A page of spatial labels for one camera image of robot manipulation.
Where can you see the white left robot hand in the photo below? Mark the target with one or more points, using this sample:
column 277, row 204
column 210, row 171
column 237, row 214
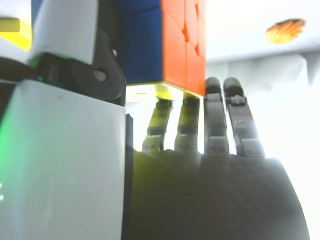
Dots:
column 200, row 195

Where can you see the colourful puzzle cube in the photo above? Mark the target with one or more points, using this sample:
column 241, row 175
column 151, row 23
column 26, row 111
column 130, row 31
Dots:
column 175, row 45

